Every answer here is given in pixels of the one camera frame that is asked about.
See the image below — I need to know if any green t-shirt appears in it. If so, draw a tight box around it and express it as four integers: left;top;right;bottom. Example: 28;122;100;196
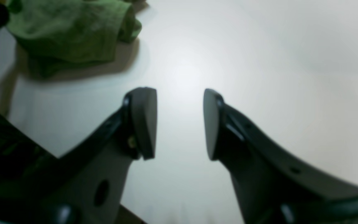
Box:
6;0;142;78

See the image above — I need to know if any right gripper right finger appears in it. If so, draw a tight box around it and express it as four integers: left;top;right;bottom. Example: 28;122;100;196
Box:
203;88;358;224

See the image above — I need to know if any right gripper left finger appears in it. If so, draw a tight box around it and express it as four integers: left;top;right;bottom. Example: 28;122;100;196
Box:
0;87;157;224

